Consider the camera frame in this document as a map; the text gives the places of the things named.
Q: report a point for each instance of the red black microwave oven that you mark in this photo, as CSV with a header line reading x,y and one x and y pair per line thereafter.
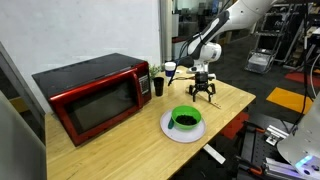
x,y
100,100

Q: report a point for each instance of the dark bowl contents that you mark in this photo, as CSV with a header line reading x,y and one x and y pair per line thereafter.
x,y
186,120

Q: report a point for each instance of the orange black clamp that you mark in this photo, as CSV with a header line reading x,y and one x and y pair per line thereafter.
x,y
255,170
258,129

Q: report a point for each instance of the white flat bar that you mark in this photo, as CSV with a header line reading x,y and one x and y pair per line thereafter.
x,y
214,154

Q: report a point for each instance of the small potted green plant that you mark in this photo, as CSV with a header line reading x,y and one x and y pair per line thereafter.
x,y
155,71

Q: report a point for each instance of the white round plate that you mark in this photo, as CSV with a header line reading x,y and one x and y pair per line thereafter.
x,y
186,136

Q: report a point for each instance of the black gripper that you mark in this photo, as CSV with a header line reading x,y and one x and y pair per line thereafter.
x,y
201,80

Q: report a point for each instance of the silver metal bracket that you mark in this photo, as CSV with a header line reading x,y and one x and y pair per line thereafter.
x,y
276,134

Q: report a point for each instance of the black perforated breadboard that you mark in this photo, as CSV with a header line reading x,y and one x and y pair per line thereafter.
x,y
256,146

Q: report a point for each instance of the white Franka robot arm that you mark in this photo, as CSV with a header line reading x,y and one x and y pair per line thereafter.
x,y
230,16

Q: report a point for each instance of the grey metal frame post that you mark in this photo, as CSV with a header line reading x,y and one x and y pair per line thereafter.
x,y
23,93

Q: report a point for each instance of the grey blurred panel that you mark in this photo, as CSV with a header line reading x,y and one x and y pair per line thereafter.
x,y
16,143

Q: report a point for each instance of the white cup blue band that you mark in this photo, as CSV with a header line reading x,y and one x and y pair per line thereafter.
x,y
170,70

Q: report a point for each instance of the black cup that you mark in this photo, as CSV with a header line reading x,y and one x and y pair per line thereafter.
x,y
158,87

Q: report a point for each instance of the green plastic bowl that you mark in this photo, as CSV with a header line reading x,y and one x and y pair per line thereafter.
x,y
197,115

